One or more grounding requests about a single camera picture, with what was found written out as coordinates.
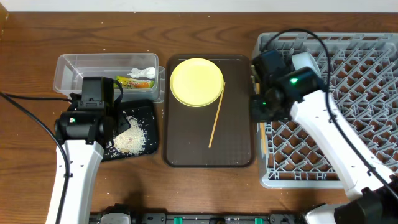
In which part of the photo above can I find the pile of rice grains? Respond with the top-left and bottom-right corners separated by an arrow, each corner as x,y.
107,116 -> 147,158

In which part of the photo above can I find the green yellow snack wrapper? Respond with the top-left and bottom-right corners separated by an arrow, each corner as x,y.
116,76 -> 155,89

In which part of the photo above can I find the wooden chopstick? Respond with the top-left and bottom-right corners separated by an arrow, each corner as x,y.
208,82 -> 226,148
255,83 -> 267,156

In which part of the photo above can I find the white tissue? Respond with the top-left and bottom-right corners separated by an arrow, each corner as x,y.
127,67 -> 156,79

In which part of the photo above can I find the yellow round plate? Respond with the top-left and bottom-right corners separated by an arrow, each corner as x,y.
170,58 -> 224,107

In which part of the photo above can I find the light blue bowl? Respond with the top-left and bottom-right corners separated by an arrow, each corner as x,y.
291,52 -> 321,77

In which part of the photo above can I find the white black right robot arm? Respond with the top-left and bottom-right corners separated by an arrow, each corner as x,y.
251,67 -> 397,223

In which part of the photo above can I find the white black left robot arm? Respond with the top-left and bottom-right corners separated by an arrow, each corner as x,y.
46,101 -> 130,223

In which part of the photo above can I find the black waste tray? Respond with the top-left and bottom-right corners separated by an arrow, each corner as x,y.
102,100 -> 159,162

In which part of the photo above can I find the clear plastic waste bin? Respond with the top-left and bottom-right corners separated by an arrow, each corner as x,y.
53,53 -> 165,103

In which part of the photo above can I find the grey plastic dishwasher rack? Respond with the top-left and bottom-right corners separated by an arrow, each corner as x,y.
253,32 -> 397,189

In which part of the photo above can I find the dark brown serving tray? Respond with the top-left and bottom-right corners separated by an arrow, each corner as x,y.
163,54 -> 256,167

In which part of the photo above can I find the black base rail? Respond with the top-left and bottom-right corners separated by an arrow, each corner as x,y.
88,203 -> 305,224

